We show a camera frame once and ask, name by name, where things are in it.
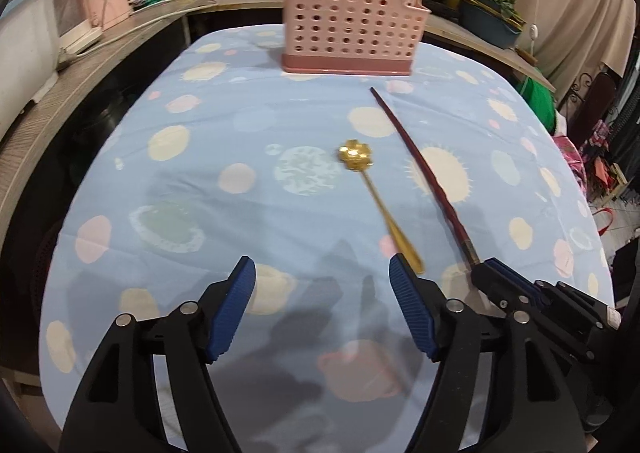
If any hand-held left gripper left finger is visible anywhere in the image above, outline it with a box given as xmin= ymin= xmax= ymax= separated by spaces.
xmin=59 ymin=255 xmax=257 ymax=453

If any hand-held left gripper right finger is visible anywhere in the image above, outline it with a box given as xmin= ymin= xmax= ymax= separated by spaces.
xmin=389 ymin=254 xmax=587 ymax=453

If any white tub with blue rim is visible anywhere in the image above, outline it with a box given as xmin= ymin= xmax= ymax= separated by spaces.
xmin=0 ymin=0 xmax=62 ymax=112

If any white countertop oven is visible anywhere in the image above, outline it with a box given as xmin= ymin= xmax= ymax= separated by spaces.
xmin=49 ymin=0 xmax=104 ymax=55

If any pink plastic utensil basket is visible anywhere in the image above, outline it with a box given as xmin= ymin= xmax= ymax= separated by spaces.
xmin=280 ymin=0 xmax=432 ymax=77

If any blue plastic basin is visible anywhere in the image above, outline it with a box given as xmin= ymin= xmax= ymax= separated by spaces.
xmin=457 ymin=0 xmax=527 ymax=50

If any green plastic bag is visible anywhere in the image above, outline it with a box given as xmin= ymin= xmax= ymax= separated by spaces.
xmin=517 ymin=67 xmax=559 ymax=135

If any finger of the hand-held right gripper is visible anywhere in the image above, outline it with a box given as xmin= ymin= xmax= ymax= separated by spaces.
xmin=471 ymin=263 xmax=541 ymax=315
xmin=483 ymin=256 xmax=545 ymax=295

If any gold flower spoon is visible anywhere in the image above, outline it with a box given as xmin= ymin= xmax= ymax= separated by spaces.
xmin=336 ymin=138 xmax=427 ymax=276

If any white cable with switch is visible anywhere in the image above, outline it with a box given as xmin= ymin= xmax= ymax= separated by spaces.
xmin=524 ymin=23 xmax=542 ymax=60

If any dark metal chair back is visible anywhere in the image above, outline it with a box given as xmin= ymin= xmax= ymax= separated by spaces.
xmin=569 ymin=67 xmax=622 ymax=150

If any maroon chopstick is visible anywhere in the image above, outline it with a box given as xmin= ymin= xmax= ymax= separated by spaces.
xmin=369 ymin=86 xmax=482 ymax=268

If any pink floral cloth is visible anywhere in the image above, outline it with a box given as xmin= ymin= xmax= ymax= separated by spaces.
xmin=551 ymin=120 xmax=616 ymax=195

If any grey wooden counter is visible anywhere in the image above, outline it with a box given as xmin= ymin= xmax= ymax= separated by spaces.
xmin=0 ymin=0 xmax=557 ymax=214

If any blue spotted tablecloth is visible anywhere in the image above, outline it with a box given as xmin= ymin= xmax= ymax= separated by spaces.
xmin=40 ymin=26 xmax=617 ymax=453

